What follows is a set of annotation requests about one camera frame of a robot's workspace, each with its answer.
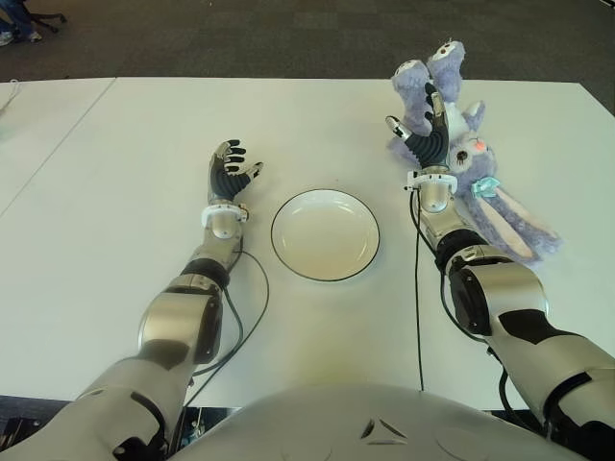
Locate silver robot torso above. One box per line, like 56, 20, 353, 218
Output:
167, 381, 578, 461

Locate purple plush bunny doll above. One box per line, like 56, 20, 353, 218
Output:
386, 41, 564, 263

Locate white plate black rim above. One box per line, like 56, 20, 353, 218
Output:
269, 189, 384, 283

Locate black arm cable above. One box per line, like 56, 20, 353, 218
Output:
184, 247, 270, 409
407, 186, 427, 391

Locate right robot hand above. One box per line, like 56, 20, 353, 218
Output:
385, 81, 455, 173

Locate thin white cable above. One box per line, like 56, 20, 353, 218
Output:
0, 81, 22, 116

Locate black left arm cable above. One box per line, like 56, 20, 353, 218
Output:
184, 247, 270, 409

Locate seated person blue jeans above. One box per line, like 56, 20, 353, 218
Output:
0, 0, 42, 48

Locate black office chair base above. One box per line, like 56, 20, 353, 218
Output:
28, 12, 68, 35

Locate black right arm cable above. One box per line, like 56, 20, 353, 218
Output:
407, 186, 427, 391

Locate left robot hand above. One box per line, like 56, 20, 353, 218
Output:
206, 138, 264, 206

